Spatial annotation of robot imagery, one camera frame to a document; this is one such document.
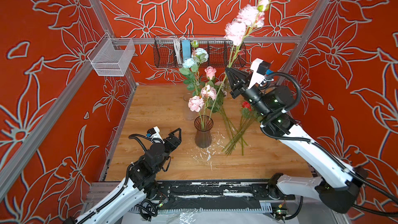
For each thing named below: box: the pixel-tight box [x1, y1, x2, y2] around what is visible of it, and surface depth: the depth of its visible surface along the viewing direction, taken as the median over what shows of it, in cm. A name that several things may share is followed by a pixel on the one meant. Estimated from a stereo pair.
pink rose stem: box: [203, 65, 217, 125], surface depth 71 cm
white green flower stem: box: [179, 39, 209, 125], surface depth 70 cm
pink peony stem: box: [208, 0, 271, 121], surface depth 42 cm
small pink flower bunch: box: [183, 77, 227, 130], surface depth 71 cm
